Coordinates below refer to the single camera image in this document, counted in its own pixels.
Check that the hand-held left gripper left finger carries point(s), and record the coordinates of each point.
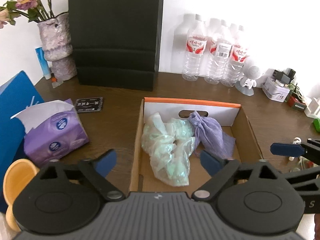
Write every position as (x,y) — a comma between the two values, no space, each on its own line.
(108,164)

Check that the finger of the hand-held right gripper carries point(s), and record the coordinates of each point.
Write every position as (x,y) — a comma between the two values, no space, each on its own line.
(287,149)
(306,175)

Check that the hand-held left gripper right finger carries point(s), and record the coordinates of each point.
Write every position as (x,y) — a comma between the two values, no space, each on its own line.
(209,163)

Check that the wooden desktop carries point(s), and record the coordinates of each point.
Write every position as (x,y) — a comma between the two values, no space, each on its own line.
(112,130)

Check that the white earphones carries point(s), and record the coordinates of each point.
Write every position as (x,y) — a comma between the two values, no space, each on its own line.
(297,140)

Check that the purple mesh pouch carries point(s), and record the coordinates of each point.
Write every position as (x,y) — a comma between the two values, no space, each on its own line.
(211,133)

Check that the green plastic item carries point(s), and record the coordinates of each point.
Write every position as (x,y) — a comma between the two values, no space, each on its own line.
(317,124)

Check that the cardboard box with orange edge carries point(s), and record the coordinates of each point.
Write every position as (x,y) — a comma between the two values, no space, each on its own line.
(240,127)

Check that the small red block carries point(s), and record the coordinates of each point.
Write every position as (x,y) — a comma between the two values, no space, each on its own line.
(297,103)

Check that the translucent green plastic bag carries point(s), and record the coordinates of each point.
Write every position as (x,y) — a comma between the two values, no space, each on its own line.
(165,145)

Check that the white plastic holder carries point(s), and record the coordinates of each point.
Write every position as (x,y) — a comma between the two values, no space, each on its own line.
(313,107)

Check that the purple tissue pack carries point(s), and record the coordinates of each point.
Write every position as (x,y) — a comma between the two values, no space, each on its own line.
(60,135)

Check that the white box with clips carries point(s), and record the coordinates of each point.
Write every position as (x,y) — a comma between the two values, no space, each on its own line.
(276,90)

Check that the black printed card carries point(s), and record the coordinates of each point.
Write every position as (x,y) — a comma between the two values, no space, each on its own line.
(88,104)

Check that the black binder clips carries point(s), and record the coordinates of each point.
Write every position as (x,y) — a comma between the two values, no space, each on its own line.
(283,75)

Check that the white robot figure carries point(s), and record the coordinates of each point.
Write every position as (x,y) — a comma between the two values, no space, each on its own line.
(251,75)

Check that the yellow plastic bowl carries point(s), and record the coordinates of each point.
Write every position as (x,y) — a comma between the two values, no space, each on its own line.
(18,180)

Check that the small clear orange item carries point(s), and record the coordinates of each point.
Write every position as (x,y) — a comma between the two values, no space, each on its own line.
(54,82)

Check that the clear water bottle red label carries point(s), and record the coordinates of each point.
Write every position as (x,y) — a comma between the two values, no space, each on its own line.
(220,60)
(195,50)
(212,45)
(237,60)

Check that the blue box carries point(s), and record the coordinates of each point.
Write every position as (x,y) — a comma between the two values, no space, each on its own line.
(12,120)

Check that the blue and white tube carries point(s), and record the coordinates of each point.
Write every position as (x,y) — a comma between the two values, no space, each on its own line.
(42,60)

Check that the purple textured vase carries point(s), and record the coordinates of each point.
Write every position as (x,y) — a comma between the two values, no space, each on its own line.
(56,45)

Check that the black paper bag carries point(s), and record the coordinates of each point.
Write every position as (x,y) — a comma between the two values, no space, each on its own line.
(115,30)

